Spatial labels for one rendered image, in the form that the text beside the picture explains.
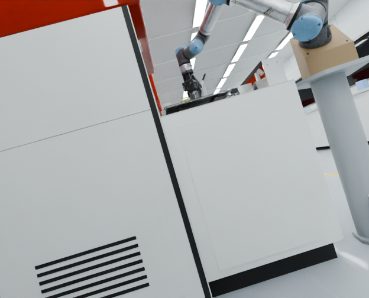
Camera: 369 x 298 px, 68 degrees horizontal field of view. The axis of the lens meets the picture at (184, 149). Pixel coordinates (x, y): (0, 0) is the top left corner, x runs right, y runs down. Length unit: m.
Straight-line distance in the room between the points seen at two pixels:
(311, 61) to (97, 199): 1.14
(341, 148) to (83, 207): 1.17
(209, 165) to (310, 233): 0.53
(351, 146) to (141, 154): 0.98
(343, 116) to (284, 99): 0.31
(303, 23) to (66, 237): 1.24
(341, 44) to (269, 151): 0.62
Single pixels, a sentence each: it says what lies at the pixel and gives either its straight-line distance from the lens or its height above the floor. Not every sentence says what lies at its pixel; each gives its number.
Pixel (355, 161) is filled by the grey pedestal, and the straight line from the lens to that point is 1.51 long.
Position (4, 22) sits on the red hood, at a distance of 1.28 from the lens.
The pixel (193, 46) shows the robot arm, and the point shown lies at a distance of 1.63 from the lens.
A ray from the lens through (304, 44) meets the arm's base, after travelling 1.56.
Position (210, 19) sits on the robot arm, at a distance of 1.66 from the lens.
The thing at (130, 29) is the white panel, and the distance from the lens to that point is 1.12.
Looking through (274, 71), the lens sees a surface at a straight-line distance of 1.41.
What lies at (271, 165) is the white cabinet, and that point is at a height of 0.48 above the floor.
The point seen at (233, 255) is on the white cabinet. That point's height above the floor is 0.16.
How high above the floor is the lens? 0.60
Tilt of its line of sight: 3 degrees up
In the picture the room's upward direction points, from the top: 16 degrees counter-clockwise
